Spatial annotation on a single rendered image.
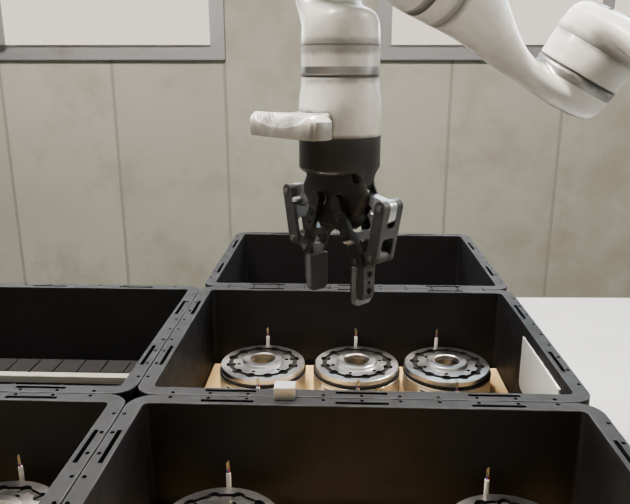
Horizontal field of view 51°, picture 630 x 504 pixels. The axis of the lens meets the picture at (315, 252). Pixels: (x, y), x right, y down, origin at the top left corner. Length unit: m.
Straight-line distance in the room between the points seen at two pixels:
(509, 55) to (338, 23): 0.19
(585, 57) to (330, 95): 0.29
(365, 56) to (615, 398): 0.76
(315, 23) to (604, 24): 0.30
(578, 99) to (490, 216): 1.80
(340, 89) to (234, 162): 1.88
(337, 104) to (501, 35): 0.19
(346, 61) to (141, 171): 1.98
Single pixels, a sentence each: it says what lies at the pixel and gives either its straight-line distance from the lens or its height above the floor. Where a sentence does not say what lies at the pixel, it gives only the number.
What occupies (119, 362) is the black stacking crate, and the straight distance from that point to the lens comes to 0.92.
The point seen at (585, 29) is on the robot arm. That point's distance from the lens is 0.75.
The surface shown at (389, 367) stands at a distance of 0.80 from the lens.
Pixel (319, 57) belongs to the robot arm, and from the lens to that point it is 0.58.
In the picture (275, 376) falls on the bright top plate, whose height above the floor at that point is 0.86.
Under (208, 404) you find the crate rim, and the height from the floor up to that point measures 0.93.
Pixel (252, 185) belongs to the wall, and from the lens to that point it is 2.45.
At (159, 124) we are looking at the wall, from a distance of 2.48.
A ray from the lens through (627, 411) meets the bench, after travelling 1.14.
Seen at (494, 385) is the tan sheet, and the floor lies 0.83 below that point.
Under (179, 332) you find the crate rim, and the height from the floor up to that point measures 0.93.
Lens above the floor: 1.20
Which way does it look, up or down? 15 degrees down
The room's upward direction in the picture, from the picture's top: straight up
